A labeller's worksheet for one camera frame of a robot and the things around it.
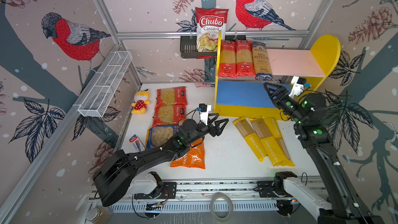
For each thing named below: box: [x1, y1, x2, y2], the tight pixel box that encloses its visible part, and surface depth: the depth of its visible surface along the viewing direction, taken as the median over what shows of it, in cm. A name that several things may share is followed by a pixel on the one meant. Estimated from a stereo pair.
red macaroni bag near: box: [152, 102, 188, 127], surface depth 102 cm
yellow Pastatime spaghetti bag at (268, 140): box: [249, 116, 285, 167], surface depth 89 cm
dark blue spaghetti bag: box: [250, 40, 275, 81], surface depth 72 cm
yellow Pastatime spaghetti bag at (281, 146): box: [262, 116, 296, 167], surface depth 87 cm
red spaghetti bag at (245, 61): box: [235, 39, 257, 78], surface depth 73 cm
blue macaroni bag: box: [145, 124, 180, 150], surface depth 92 cm
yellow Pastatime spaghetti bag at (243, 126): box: [232, 116, 268, 163], surface depth 92 cm
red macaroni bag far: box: [155, 86, 189, 104], surface depth 111 cm
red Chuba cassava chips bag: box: [195, 7, 230, 60], surface depth 85 cm
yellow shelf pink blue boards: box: [214, 31, 341, 121], surface depth 74 cm
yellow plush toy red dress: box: [131, 88, 150, 115], surface depth 106 cm
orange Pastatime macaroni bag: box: [169, 137, 206, 170], surface depth 81 cm
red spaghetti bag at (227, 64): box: [218, 39, 237, 79], surface depth 73 cm
